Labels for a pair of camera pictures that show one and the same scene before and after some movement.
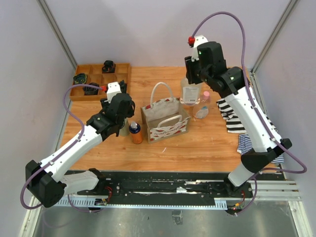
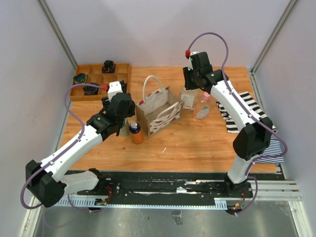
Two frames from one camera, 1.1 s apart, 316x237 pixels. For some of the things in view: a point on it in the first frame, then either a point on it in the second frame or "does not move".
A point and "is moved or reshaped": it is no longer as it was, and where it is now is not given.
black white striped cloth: x=233 y=124 does not move
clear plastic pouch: x=201 y=110 does not move
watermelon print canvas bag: x=166 y=119 is moved or reshaped
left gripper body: x=122 y=86 does not move
